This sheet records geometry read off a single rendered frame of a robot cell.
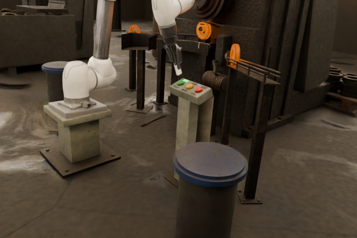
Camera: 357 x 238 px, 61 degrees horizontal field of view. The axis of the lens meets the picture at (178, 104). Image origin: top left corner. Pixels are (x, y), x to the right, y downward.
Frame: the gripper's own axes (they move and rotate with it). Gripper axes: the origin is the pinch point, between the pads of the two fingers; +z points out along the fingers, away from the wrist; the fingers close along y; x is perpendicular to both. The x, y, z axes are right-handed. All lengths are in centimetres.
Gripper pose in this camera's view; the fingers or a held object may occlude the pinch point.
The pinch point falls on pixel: (177, 68)
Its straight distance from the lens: 168.6
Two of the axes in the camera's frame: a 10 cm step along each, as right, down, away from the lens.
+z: 2.2, 8.2, 5.2
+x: -7.4, 4.9, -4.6
